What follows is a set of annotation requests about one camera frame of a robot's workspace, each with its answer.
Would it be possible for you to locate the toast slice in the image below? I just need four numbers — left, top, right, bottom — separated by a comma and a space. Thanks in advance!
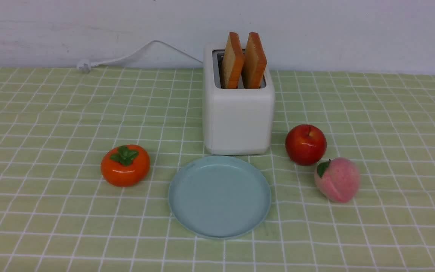
241, 32, 267, 88
220, 32, 244, 88

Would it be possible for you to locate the white two-slot toaster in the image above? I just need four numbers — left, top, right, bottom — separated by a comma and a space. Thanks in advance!
202, 43, 276, 155

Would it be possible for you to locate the light blue round plate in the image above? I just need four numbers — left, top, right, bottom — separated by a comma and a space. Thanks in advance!
168, 156, 272, 240

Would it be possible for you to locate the red apple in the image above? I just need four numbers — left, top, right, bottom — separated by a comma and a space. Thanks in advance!
285, 124, 327, 166

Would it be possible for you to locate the orange persimmon with green leaf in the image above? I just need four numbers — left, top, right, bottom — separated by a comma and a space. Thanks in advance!
100, 145, 151, 187

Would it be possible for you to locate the pink peach with leaf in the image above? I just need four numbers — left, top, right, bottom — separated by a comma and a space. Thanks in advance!
314, 157, 361, 203

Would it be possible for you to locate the white power cord with plug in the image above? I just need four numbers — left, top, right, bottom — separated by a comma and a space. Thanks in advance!
77, 40, 204, 73

